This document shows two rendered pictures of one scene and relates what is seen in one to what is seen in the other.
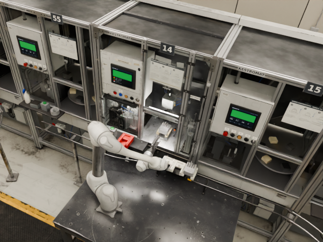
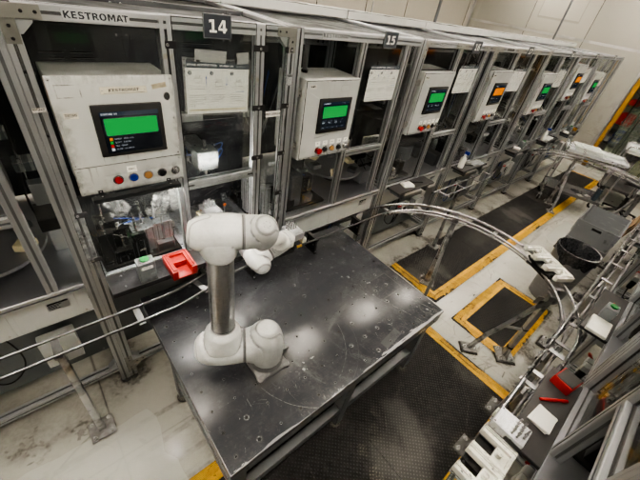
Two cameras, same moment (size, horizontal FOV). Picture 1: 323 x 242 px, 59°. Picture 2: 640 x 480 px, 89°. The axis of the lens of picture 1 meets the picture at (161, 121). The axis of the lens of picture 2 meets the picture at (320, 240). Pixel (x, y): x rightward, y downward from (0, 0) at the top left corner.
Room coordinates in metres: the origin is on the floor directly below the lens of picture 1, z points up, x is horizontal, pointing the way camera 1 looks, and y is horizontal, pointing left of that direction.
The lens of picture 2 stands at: (0.90, 1.16, 2.19)
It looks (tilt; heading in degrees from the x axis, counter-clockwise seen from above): 37 degrees down; 295
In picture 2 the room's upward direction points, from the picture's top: 11 degrees clockwise
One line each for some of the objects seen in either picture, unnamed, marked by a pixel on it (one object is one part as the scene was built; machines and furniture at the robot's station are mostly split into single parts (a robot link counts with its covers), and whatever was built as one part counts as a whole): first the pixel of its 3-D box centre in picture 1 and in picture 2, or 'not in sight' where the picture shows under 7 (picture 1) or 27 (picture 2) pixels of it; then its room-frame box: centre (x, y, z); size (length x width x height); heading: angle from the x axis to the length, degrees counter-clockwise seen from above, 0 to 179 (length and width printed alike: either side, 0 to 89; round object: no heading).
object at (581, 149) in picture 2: not in sight; (581, 176); (-0.40, -5.08, 0.48); 0.88 x 0.56 x 0.96; 179
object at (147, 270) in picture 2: (112, 132); (146, 267); (2.13, 0.49, 0.97); 0.08 x 0.08 x 0.12; 71
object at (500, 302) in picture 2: not in sight; (503, 314); (0.18, -1.67, 0.01); 1.00 x 0.55 x 0.01; 71
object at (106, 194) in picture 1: (107, 195); (265, 341); (1.44, 0.40, 0.85); 0.18 x 0.16 x 0.22; 43
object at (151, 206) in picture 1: (155, 207); (302, 307); (1.49, -0.03, 0.66); 1.50 x 1.06 x 0.04; 71
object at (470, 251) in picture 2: not in sight; (528, 210); (0.10, -4.25, 0.01); 5.85 x 0.59 x 0.01; 71
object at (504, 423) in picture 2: not in sight; (511, 426); (0.38, 0.15, 0.92); 0.13 x 0.10 x 0.09; 161
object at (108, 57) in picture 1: (127, 72); (118, 127); (2.30, 0.37, 1.60); 0.42 x 0.29 x 0.46; 71
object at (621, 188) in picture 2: not in sight; (629, 172); (-1.20, -6.15, 0.48); 0.84 x 0.58 x 0.97; 79
